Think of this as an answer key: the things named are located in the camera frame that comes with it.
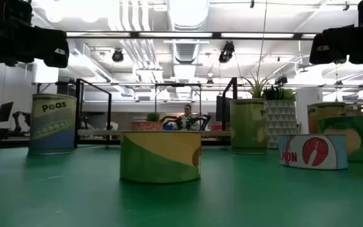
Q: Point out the small green bushy plant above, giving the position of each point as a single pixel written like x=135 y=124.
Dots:
x=153 y=117

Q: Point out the tall pears can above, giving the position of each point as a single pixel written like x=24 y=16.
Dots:
x=247 y=126

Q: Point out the short green yellow-print can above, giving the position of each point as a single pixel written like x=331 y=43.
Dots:
x=358 y=138

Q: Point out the orange patterned planter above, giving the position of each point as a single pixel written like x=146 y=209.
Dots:
x=143 y=126

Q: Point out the green succulent plant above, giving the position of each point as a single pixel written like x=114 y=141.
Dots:
x=276 y=94

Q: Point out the black background robot arms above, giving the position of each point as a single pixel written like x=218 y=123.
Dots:
x=200 y=121

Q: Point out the tilted black monitor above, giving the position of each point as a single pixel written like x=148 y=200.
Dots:
x=4 y=112

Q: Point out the green table mat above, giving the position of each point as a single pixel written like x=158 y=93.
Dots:
x=74 y=195

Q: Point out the white ceiling duct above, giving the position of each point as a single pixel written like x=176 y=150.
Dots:
x=187 y=12

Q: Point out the short salmon can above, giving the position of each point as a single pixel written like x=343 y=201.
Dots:
x=314 y=151

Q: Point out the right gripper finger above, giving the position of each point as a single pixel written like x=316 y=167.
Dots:
x=332 y=47

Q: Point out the black monitor on stand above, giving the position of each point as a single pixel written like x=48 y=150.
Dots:
x=218 y=110

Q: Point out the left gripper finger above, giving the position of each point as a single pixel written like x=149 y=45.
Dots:
x=52 y=47

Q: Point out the person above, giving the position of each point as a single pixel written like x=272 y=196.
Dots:
x=187 y=110

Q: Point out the short yellow-green wide can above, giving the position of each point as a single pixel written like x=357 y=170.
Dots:
x=159 y=157

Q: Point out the white round column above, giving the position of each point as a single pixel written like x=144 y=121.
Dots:
x=302 y=113

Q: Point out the black metal table frame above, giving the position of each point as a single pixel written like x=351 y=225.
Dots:
x=5 y=143

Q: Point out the black ceiling spotlight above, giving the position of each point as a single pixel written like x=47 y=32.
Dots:
x=117 y=56
x=226 y=52
x=281 y=80

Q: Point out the tall peas can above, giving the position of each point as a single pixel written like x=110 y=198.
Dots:
x=52 y=126

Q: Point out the white triangle-patterned plant pot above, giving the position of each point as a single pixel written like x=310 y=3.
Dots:
x=282 y=123

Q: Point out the tall orange pineapple can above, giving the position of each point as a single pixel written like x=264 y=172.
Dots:
x=324 y=119

